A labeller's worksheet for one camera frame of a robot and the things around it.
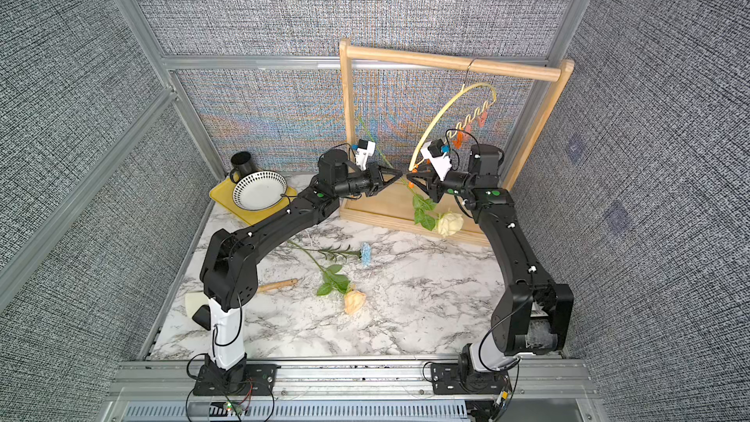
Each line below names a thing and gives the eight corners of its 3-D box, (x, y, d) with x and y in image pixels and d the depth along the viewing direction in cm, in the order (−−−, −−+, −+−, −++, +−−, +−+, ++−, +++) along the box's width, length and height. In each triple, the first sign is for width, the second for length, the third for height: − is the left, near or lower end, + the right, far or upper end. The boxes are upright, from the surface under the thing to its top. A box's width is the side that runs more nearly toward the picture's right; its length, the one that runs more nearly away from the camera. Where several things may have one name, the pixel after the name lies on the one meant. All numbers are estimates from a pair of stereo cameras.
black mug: (233, 183, 117) (225, 170, 111) (241, 163, 124) (234, 150, 118) (250, 183, 117) (244, 170, 111) (258, 163, 124) (252, 150, 118)
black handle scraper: (195, 335, 83) (185, 329, 78) (192, 301, 89) (183, 294, 84) (213, 327, 84) (204, 321, 80) (209, 295, 90) (200, 287, 86)
